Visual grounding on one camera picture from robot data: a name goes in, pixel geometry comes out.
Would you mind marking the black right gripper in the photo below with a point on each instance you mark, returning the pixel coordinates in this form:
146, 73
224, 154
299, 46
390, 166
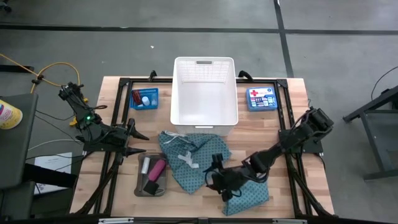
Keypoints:
231, 179

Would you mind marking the blue first aid kit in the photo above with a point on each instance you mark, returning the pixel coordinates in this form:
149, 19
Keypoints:
261, 99

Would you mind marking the small blue plastic basket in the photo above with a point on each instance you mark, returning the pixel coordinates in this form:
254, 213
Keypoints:
154, 107

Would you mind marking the clear small vial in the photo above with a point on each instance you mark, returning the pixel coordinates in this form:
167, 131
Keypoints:
154, 100

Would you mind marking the white plastic laundry basket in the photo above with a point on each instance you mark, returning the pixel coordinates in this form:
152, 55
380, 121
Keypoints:
203, 102

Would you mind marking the silver frame bracket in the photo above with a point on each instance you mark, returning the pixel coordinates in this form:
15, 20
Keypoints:
115, 221
289, 221

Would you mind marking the yellow clamp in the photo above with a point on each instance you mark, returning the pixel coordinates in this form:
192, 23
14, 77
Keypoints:
73, 122

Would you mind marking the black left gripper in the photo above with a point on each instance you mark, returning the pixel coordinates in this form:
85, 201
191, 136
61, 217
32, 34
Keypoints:
119, 137

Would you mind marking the blue patterned cloth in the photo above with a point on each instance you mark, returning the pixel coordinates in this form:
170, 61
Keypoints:
252, 199

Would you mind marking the grey translucent plastic bin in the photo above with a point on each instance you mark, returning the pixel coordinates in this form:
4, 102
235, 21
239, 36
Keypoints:
161, 189

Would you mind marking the dark red small pack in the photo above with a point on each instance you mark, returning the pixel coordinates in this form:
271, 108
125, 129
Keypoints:
136, 97

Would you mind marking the black bandage roll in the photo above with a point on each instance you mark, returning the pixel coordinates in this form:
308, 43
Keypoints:
150, 187

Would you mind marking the black metal side table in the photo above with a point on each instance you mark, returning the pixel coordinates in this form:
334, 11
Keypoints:
373, 143

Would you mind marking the pink bandage roll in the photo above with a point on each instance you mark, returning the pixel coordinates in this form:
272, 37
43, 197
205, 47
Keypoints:
157, 170

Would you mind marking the dark side desk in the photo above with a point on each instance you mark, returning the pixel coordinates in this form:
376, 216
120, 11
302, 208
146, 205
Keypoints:
15, 149

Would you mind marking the white paper sheet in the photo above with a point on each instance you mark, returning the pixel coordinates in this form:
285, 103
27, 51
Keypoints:
53, 161

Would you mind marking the yellow white wipes canister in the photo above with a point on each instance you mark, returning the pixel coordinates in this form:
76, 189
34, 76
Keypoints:
9, 115

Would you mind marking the blue patterned hospital gown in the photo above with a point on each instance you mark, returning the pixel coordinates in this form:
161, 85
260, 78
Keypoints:
174, 146

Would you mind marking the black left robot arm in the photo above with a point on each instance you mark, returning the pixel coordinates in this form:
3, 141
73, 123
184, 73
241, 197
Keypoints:
93, 127

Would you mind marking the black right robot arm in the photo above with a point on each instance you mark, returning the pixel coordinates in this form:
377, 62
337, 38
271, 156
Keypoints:
295, 137

